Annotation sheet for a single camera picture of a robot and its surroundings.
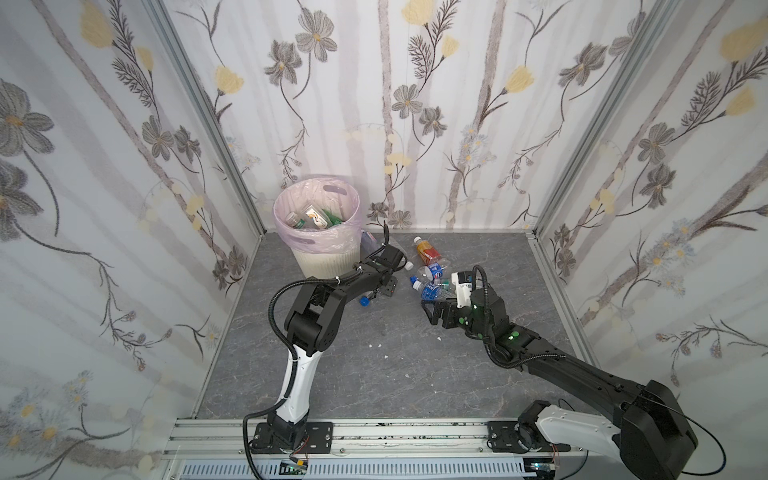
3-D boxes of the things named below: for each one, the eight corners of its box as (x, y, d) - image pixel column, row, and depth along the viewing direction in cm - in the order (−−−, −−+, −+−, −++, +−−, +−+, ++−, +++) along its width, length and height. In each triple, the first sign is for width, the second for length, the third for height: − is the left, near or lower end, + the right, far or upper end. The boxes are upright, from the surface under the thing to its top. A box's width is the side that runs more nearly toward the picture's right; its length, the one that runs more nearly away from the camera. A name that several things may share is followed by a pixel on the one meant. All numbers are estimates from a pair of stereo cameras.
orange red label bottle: (426, 267, 111) (428, 259, 107) (407, 248, 117) (407, 240, 113) (438, 260, 113) (440, 252, 110) (418, 242, 119) (419, 233, 116)
